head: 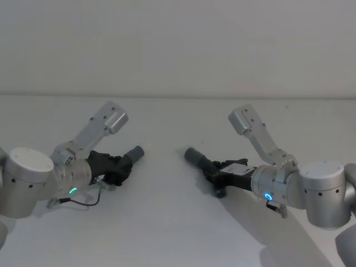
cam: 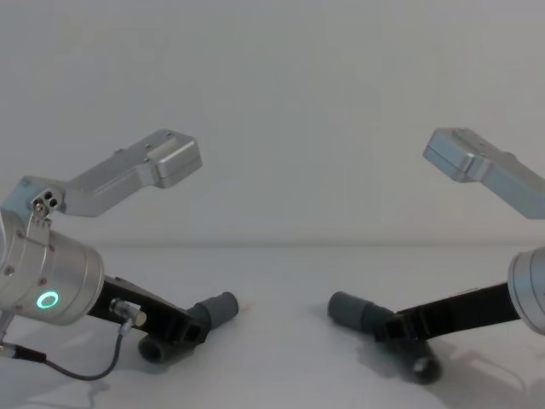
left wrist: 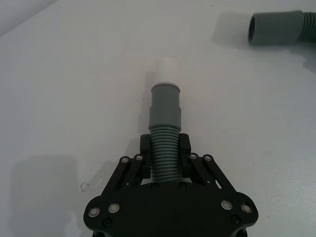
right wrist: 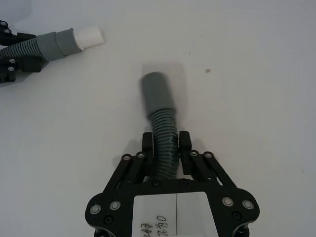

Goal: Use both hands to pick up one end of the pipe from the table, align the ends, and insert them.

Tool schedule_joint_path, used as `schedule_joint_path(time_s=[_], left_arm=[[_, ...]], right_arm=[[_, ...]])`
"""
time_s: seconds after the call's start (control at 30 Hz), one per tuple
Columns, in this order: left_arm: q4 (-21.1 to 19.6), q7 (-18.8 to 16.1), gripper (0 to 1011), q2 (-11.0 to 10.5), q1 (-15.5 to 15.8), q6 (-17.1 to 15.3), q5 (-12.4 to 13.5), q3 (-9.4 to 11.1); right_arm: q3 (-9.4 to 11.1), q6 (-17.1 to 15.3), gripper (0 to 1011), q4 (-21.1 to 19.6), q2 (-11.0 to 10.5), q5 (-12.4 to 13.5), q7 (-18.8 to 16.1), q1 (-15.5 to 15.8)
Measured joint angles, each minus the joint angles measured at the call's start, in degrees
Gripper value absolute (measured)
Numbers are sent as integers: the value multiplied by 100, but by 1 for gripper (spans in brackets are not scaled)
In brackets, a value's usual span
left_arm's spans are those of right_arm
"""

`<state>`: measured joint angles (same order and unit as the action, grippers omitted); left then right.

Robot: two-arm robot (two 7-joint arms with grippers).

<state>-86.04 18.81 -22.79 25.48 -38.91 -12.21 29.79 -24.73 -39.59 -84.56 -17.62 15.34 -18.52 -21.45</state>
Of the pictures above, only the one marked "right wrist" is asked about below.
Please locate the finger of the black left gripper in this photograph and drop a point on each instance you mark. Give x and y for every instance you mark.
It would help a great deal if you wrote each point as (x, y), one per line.
(29, 65)
(7, 37)

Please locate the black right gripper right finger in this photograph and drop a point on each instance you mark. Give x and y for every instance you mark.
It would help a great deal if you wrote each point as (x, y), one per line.
(185, 155)

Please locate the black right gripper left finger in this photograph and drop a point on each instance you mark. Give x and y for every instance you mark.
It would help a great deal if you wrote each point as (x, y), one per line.
(148, 158)

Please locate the white plastic pipe connector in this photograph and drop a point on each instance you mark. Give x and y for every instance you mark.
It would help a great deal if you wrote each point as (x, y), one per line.
(89, 37)

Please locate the white table cloth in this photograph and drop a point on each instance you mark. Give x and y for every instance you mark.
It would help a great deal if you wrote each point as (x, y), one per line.
(247, 111)

